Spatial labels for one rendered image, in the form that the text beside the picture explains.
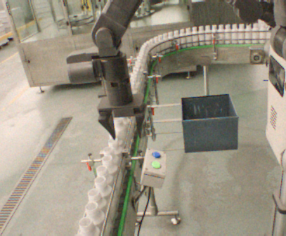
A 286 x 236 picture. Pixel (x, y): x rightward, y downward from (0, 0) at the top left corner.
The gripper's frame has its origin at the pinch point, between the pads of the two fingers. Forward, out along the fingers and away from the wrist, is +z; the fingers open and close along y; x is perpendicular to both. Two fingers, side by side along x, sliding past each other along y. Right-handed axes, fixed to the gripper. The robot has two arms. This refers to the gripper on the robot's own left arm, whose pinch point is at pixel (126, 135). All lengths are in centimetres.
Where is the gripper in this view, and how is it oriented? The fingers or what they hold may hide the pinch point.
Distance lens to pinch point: 72.1
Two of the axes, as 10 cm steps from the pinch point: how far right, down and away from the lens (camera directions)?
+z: 1.3, 8.8, 4.6
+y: 9.9, -0.7, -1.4
